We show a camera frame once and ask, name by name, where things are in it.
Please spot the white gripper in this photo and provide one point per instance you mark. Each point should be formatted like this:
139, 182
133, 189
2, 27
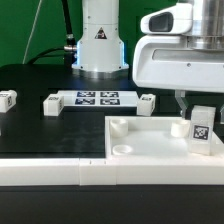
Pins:
182, 49

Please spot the white fiducial marker sheet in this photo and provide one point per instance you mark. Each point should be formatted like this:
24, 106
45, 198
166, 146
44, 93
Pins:
81, 98

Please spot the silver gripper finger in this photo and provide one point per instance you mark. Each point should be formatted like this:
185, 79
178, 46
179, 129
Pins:
222, 115

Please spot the white front fence wall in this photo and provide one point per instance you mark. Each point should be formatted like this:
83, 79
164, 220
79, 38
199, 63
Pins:
80, 172

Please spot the white square table top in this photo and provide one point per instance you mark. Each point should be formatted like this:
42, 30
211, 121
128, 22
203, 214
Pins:
150, 138

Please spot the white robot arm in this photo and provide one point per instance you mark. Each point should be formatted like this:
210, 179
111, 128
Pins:
100, 51

